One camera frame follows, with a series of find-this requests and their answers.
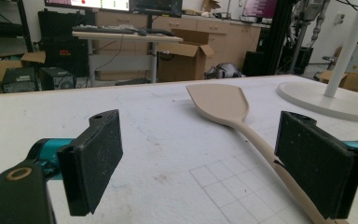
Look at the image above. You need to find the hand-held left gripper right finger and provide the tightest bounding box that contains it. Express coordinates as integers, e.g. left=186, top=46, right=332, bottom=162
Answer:
left=274, top=110, right=358, bottom=220

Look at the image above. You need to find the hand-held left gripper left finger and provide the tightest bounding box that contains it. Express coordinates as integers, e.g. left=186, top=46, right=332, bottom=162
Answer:
left=27, top=108, right=124, bottom=217

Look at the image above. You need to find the beige spatula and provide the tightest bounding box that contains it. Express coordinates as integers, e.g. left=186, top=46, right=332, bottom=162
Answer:
left=186, top=83, right=352, bottom=224

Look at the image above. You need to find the white lamp stand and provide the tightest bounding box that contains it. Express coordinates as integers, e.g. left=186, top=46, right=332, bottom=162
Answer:
left=276, top=0, right=358, bottom=124

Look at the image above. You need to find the black computer tower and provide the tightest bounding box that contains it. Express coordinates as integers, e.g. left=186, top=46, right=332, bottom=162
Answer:
left=39, top=66, right=77, bottom=91
left=1, top=66, right=40, bottom=93

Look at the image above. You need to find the small cardboard box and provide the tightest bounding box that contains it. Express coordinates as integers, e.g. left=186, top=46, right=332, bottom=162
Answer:
left=319, top=70, right=358, bottom=94

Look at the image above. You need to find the black hard case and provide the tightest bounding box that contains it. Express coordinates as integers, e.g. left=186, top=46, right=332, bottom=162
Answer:
left=37, top=8, right=97, bottom=78

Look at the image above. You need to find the wooden desk with metal legs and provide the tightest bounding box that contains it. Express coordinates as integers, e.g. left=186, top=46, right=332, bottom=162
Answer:
left=72, top=30, right=185, bottom=88

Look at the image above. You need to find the black keyboard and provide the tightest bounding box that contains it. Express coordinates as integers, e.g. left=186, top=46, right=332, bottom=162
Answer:
left=72, top=24, right=136, bottom=35

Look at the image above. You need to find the grey helmet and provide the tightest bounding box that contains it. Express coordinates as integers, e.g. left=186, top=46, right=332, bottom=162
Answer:
left=204, top=63, right=246, bottom=80

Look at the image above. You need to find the open cardboard box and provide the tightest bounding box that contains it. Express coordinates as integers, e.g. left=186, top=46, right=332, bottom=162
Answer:
left=157, top=28, right=215, bottom=83

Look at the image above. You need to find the grey robot on stand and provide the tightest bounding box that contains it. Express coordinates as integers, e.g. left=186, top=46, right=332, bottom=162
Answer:
left=287, top=0, right=331, bottom=75

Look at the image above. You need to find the monitor with white screen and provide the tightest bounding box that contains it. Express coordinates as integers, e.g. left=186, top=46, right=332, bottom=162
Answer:
left=44, top=0, right=131, bottom=12

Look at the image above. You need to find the black metal shelf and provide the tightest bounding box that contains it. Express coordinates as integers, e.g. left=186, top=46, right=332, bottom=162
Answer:
left=0, top=0, right=34, bottom=59

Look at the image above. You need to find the dark monitor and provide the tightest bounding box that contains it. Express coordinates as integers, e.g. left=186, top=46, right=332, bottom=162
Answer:
left=128, top=0, right=184, bottom=18

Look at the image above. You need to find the monitor with purple screen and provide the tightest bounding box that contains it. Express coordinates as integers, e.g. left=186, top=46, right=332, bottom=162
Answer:
left=241, top=0, right=279, bottom=19

